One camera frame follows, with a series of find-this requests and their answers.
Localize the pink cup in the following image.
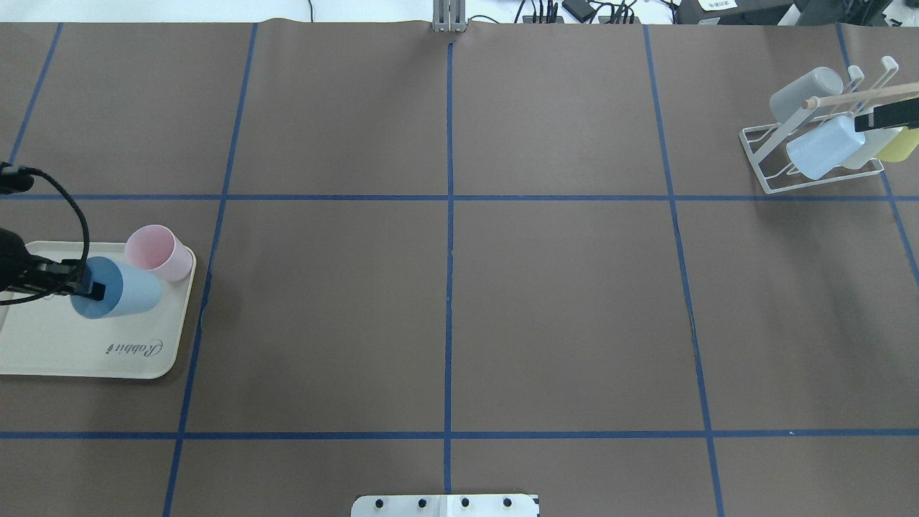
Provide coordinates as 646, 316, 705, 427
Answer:
124, 225, 195, 282

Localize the cream serving tray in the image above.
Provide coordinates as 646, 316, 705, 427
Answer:
1, 256, 197, 379

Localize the yellow cup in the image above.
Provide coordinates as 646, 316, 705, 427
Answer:
876, 128, 919, 163

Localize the white wire cup rack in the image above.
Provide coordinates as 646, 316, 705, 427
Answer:
739, 56, 918, 195

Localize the aluminium frame post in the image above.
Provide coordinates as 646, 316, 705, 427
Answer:
432, 0, 468, 34

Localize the light blue cup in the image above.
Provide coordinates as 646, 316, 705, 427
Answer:
785, 115, 864, 180

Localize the white cream cup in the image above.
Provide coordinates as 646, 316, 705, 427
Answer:
841, 127, 902, 170

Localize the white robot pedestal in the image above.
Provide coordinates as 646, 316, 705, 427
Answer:
350, 493, 541, 516

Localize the grey cup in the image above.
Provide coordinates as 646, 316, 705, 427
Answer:
769, 66, 844, 124

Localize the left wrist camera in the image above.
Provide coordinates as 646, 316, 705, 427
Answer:
1, 162, 35, 195

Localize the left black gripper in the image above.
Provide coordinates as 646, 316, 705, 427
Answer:
1, 229, 106, 302

